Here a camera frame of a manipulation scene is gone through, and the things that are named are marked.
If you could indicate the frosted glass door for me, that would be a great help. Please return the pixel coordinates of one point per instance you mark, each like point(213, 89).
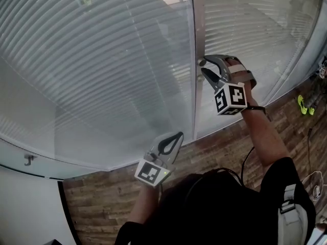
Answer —
point(38, 167)

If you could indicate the sliding glass door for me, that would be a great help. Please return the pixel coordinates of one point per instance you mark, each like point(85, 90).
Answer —
point(89, 73)

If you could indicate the white power adapter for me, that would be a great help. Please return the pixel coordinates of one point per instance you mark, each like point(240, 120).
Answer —
point(316, 191)

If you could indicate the grey window frame post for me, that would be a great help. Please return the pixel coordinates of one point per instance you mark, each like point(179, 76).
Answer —
point(199, 22)

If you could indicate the person's left forearm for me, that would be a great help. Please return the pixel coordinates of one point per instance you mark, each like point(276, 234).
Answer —
point(143, 205)

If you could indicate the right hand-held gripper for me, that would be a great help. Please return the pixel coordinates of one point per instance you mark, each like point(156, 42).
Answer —
point(231, 98)

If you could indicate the person's black shirt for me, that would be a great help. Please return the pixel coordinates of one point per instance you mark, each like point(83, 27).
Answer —
point(217, 213)

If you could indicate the black skirting board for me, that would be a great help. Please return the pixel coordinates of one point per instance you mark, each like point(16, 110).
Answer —
point(67, 213)

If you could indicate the person's right hand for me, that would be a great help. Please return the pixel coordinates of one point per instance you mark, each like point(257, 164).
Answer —
point(242, 73)

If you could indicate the person's right forearm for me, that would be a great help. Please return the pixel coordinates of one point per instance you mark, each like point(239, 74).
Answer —
point(265, 136)

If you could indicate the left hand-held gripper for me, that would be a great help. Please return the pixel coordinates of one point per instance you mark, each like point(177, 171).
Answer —
point(150, 173)

